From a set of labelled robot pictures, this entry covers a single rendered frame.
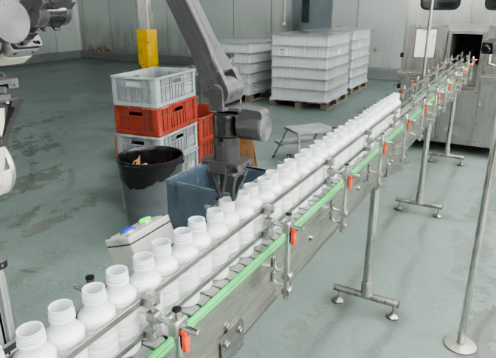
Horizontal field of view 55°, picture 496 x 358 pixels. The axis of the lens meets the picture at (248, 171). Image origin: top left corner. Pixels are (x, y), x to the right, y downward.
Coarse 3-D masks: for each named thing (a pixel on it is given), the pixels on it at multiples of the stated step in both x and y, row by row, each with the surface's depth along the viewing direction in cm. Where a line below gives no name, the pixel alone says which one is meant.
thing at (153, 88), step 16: (112, 80) 354; (128, 80) 350; (144, 80) 345; (160, 80) 347; (176, 80) 401; (192, 80) 391; (128, 96) 354; (144, 96) 349; (160, 96) 349; (176, 96) 371; (192, 96) 393
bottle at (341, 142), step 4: (336, 132) 173; (340, 132) 173; (344, 132) 174; (340, 136) 173; (340, 140) 173; (344, 140) 174; (340, 144) 173; (344, 144) 173; (340, 148) 173; (344, 152) 175; (340, 156) 174; (344, 156) 175; (340, 160) 175; (344, 160) 176; (340, 164) 175
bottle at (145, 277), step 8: (136, 256) 87; (144, 256) 88; (152, 256) 86; (136, 264) 85; (144, 264) 85; (152, 264) 86; (136, 272) 86; (144, 272) 85; (152, 272) 87; (136, 280) 86; (144, 280) 85; (152, 280) 86; (160, 280) 88; (136, 288) 85; (144, 288) 85; (152, 288) 86; (160, 296) 88; (160, 304) 88; (144, 312) 87; (144, 320) 87
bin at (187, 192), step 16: (176, 176) 192; (192, 176) 202; (256, 176) 202; (176, 192) 186; (192, 192) 182; (208, 192) 178; (224, 192) 174; (176, 208) 189; (192, 208) 185; (176, 224) 191
